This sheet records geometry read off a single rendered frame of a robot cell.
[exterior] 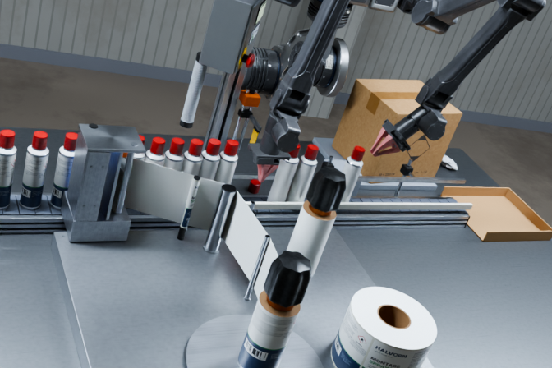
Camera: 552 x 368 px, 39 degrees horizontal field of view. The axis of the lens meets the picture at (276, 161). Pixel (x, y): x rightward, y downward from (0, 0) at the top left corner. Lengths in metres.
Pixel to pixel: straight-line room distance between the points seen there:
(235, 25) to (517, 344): 1.13
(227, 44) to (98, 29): 2.87
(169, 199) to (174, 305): 0.30
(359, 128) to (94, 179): 1.11
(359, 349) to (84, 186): 0.72
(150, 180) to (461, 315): 0.92
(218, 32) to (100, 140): 0.39
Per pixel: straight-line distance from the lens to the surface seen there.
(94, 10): 4.74
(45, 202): 2.07
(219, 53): 1.97
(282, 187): 2.23
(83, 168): 1.84
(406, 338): 1.75
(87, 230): 1.93
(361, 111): 2.66
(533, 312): 2.43
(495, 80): 5.84
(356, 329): 1.74
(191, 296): 1.87
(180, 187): 1.97
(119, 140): 1.86
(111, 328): 1.74
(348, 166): 2.30
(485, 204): 2.87
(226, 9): 1.93
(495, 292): 2.42
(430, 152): 2.74
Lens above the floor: 2.06
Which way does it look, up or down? 28 degrees down
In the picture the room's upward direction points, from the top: 18 degrees clockwise
